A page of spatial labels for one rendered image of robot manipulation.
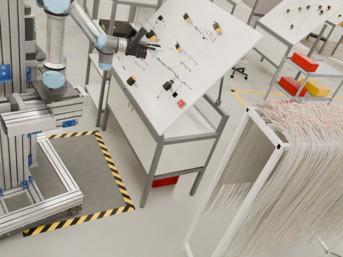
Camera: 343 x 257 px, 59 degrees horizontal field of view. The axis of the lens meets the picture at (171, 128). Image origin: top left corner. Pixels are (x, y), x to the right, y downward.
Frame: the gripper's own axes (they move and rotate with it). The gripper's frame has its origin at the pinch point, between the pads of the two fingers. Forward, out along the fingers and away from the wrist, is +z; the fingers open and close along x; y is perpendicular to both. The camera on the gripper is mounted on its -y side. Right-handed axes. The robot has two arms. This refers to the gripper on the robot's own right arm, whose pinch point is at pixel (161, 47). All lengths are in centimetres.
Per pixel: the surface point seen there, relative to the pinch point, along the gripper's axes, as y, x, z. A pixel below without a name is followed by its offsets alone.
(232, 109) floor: 130, -214, 194
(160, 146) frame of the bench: 80, -21, 21
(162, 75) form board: 38, -63, 24
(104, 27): 27, -154, -19
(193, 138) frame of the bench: 75, -28, 50
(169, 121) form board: 58, -22, 24
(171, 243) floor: 160, 6, 43
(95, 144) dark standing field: 143, -117, -17
